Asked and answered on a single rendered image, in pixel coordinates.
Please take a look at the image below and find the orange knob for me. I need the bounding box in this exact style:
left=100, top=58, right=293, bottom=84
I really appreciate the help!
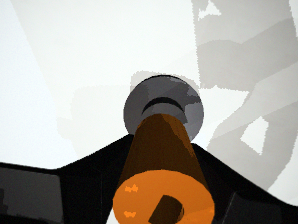
left=112, top=113, right=214, bottom=224

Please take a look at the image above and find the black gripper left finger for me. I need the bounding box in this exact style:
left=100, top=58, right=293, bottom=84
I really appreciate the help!
left=0, top=134, right=134, bottom=224

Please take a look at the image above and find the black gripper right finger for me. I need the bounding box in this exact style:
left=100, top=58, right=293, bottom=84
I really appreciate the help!
left=191, top=143, right=298, bottom=224

